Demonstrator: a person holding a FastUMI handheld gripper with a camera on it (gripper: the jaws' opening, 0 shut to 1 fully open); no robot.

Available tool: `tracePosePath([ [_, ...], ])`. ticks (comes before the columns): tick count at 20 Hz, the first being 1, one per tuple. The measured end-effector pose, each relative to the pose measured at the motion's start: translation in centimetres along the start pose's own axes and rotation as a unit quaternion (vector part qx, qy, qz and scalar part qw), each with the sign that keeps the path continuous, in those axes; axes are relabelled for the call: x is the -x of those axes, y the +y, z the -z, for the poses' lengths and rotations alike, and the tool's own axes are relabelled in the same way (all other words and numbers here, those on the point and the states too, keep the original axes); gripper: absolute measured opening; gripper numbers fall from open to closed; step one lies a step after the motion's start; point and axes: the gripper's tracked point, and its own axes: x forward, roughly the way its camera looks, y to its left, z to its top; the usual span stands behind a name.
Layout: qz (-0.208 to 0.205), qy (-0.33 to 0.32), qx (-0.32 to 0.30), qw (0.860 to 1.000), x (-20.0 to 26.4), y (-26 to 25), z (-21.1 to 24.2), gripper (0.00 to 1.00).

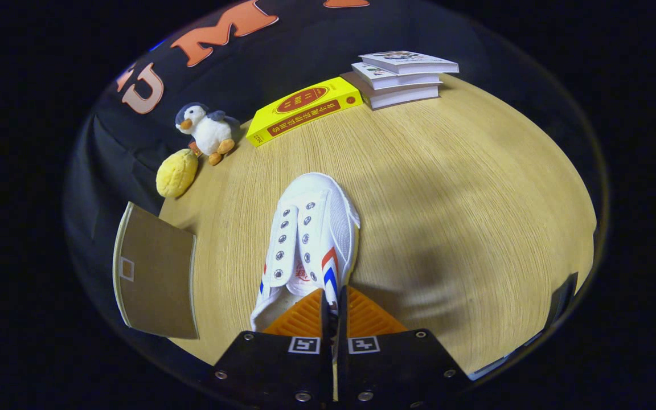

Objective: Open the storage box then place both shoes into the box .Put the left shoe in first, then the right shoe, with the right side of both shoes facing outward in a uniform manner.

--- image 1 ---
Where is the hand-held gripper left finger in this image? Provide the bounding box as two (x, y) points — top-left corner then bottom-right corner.
(211, 288), (331, 410)

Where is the yellow book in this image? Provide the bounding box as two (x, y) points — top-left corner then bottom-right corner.
(246, 76), (364, 147)

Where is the beige fabric storage box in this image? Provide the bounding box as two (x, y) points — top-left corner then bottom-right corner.
(113, 202), (200, 340)

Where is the black backdrop cloth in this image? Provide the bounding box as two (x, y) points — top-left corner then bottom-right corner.
(63, 0), (608, 342)

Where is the penguin plush toy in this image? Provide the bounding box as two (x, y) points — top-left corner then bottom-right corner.
(175, 102), (241, 166)

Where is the brown book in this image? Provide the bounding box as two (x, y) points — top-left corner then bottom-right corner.
(341, 71), (440, 110)

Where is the white canvas shoe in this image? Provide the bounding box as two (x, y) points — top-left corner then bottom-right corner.
(249, 173), (361, 334)

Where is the yellow round plush toy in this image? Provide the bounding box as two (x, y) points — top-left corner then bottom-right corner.
(155, 149), (199, 199)

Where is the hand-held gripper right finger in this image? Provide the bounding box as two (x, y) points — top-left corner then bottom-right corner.
(337, 286), (471, 410)

